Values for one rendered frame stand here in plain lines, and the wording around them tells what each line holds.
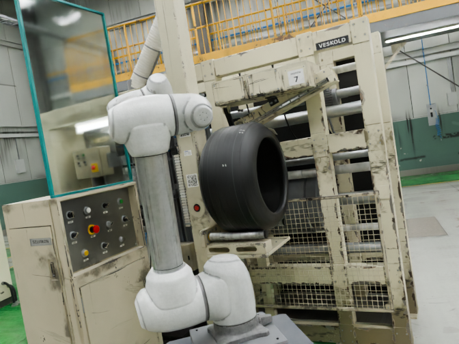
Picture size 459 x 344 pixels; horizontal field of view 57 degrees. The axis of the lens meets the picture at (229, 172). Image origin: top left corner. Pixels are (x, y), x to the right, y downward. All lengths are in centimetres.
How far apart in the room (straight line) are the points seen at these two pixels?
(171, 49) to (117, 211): 95
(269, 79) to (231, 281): 137
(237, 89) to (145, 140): 135
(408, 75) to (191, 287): 1053
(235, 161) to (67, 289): 98
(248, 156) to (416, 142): 957
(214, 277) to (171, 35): 150
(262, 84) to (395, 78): 920
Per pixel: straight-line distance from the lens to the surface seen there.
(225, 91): 257
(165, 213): 131
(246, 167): 204
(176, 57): 246
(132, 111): 126
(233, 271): 142
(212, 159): 212
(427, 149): 1149
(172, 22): 250
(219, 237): 230
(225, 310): 144
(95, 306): 219
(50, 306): 224
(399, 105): 1150
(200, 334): 160
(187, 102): 129
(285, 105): 256
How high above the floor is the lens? 136
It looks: 3 degrees down
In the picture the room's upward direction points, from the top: 9 degrees counter-clockwise
